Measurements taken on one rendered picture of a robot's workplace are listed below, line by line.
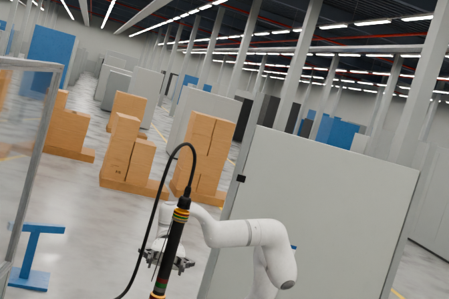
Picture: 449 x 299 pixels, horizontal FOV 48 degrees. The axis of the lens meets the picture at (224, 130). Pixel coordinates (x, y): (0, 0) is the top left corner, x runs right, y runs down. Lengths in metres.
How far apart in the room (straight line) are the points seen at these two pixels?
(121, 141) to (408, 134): 4.63
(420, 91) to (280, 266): 6.44
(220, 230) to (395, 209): 1.99
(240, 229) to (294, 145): 1.59
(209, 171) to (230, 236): 7.99
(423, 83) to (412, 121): 0.58
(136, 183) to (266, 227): 7.38
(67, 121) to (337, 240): 7.86
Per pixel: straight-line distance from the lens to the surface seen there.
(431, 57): 8.12
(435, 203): 12.22
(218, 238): 1.67
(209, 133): 9.50
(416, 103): 8.04
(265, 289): 1.98
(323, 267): 3.46
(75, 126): 10.56
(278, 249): 1.80
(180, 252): 1.49
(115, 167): 8.96
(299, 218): 3.33
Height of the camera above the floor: 2.16
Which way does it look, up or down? 4 degrees down
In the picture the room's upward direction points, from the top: 16 degrees clockwise
